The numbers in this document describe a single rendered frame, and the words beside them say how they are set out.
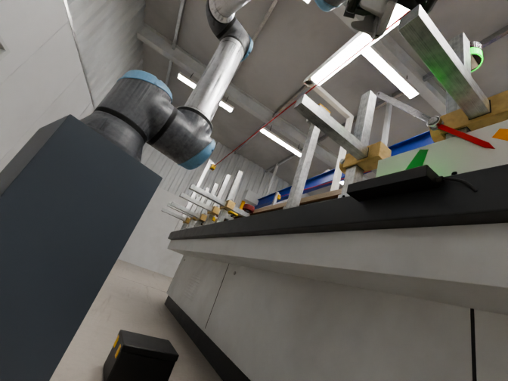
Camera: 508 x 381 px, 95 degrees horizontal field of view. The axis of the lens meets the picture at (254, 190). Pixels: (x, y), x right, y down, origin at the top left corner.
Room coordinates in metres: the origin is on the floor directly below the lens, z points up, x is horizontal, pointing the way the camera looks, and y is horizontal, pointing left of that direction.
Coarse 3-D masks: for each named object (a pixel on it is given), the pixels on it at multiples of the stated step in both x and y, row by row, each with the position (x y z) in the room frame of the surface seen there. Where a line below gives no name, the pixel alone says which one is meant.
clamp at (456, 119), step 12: (492, 96) 0.28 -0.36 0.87; (504, 96) 0.27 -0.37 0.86; (492, 108) 0.28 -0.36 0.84; (504, 108) 0.27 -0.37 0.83; (444, 120) 0.35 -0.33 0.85; (456, 120) 0.33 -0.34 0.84; (468, 120) 0.32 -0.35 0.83; (480, 120) 0.30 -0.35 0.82; (492, 120) 0.29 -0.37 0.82; (504, 120) 0.29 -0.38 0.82; (432, 132) 0.37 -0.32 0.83; (444, 132) 0.35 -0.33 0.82
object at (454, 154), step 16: (496, 128) 0.28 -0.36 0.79; (432, 144) 0.37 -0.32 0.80; (448, 144) 0.35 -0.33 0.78; (464, 144) 0.32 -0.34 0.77; (496, 144) 0.28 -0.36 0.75; (384, 160) 0.47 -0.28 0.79; (400, 160) 0.43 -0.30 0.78; (432, 160) 0.37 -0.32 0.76; (448, 160) 0.35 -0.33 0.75; (464, 160) 0.32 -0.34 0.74; (480, 160) 0.30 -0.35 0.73; (496, 160) 0.29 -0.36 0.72
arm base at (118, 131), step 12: (96, 108) 0.56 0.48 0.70; (108, 108) 0.54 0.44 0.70; (84, 120) 0.53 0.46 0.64; (96, 120) 0.53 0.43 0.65; (108, 120) 0.54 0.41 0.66; (120, 120) 0.55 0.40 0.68; (108, 132) 0.53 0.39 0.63; (120, 132) 0.55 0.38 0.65; (132, 132) 0.58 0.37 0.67; (120, 144) 0.55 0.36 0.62; (132, 144) 0.58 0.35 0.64; (132, 156) 0.59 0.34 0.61
